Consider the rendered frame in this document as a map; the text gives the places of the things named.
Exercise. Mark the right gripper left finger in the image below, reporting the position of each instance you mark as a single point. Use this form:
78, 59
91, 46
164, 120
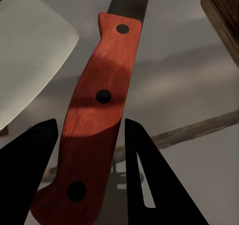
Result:
22, 165

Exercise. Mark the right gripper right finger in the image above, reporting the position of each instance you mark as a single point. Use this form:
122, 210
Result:
173, 205

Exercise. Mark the cutting board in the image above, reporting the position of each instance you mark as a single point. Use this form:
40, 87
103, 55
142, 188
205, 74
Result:
230, 10

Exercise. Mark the parer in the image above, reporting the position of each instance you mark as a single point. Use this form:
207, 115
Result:
92, 121

